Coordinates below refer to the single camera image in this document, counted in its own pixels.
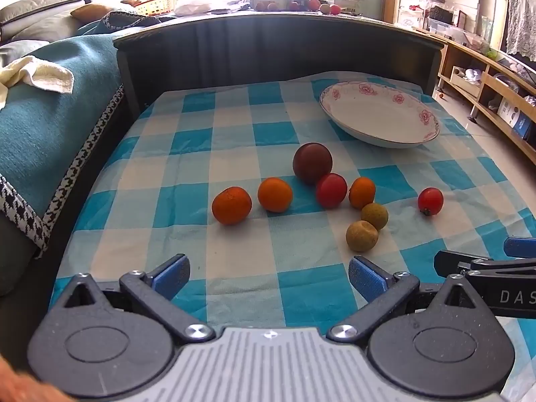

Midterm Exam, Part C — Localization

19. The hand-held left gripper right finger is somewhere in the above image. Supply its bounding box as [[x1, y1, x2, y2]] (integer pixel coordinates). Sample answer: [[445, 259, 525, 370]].
[[329, 256, 497, 342]]

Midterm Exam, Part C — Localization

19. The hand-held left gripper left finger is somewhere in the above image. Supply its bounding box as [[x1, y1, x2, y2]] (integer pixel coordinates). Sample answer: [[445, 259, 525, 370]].
[[50, 253, 216, 342]]

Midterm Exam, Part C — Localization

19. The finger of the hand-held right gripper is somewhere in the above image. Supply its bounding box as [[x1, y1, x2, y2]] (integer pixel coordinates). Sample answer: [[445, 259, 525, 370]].
[[434, 250, 492, 276], [458, 237, 536, 275]]

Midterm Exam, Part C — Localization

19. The brown-green kiwi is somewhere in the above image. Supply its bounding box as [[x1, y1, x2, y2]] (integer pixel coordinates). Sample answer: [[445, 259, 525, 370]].
[[346, 220, 380, 253], [361, 203, 389, 231]]

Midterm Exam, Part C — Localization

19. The red cherry tomato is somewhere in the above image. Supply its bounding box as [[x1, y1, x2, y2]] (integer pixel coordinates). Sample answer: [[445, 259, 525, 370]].
[[417, 188, 444, 217]]

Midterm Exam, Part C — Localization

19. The small orange mandarin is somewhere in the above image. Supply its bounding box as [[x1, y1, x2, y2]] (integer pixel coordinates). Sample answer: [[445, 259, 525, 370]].
[[349, 177, 376, 210]]

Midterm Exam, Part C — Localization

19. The dark red plum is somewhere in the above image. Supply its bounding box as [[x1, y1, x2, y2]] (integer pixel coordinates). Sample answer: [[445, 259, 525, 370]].
[[292, 142, 334, 185]]

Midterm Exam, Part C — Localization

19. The white floral rimmed bowl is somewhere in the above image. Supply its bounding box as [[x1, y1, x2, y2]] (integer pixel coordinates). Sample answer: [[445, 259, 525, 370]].
[[319, 81, 441, 149]]

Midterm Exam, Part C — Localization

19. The row of small fruits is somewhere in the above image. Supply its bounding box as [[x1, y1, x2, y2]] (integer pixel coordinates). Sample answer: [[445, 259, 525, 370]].
[[255, 0, 342, 15]]

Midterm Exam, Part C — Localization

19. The person's left hand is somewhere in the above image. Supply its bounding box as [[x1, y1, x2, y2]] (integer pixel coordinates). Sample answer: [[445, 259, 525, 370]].
[[0, 356, 70, 402]]

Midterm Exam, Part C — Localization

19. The blue white checkered tablecloth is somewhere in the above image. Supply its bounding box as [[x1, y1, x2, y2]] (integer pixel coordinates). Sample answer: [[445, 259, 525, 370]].
[[50, 69, 536, 402]]

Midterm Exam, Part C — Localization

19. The blue white box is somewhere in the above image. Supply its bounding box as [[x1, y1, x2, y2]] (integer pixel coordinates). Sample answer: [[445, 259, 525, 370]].
[[498, 98, 534, 139]]

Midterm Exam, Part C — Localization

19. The low wooden shelf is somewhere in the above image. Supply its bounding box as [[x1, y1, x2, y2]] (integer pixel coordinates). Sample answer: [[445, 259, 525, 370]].
[[412, 25, 536, 164]]

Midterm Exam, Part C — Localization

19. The white storage box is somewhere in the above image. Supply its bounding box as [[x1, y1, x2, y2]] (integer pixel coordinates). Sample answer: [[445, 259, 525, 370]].
[[450, 66, 482, 88]]

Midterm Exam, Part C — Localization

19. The teal blanket with houndstooth trim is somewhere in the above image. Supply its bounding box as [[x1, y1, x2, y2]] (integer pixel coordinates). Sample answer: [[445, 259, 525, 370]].
[[0, 33, 126, 260]]

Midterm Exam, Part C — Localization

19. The white lace cloth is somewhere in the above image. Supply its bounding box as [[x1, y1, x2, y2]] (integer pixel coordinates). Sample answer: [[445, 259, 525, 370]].
[[505, 0, 536, 61]]

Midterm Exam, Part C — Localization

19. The cream towel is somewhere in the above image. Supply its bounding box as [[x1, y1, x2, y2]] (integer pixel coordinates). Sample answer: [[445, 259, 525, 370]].
[[0, 55, 75, 110]]

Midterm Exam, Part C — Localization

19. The dark curved wooden board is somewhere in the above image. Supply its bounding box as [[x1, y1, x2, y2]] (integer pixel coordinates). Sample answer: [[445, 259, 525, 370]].
[[113, 10, 449, 122]]

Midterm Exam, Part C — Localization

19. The houndstooth cloth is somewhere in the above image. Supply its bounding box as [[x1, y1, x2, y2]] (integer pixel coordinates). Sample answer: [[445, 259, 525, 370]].
[[103, 10, 162, 32]]

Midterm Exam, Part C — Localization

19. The woven basket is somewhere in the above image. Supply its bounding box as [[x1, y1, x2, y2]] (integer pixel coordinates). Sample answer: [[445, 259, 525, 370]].
[[134, 0, 181, 15]]

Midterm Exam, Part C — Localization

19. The brown cushion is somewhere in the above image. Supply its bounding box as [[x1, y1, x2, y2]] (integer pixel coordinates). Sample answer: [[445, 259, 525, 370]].
[[70, 3, 122, 21]]

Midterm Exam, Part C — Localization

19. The grey pillow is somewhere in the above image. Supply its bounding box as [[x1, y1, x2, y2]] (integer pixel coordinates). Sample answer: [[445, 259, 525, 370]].
[[0, 0, 90, 26]]

